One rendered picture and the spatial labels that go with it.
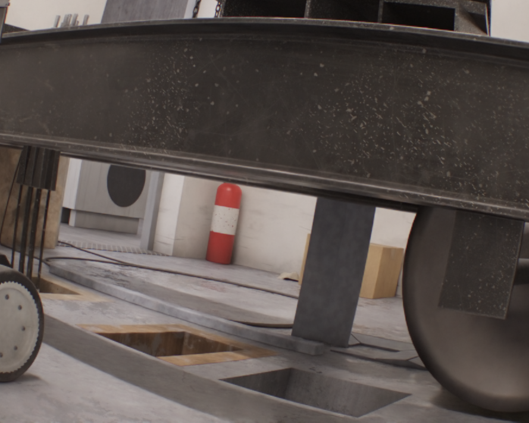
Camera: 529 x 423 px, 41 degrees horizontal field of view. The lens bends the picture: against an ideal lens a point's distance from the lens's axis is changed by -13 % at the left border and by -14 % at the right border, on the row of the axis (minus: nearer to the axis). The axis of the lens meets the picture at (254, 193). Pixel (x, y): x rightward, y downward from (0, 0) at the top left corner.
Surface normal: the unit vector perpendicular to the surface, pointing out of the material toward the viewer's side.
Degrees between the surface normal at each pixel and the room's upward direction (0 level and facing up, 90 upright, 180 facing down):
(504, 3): 90
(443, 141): 90
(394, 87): 90
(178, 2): 90
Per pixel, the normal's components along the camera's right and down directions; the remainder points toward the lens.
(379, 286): 0.84, 0.14
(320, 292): -0.36, -0.07
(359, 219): -0.64, -0.11
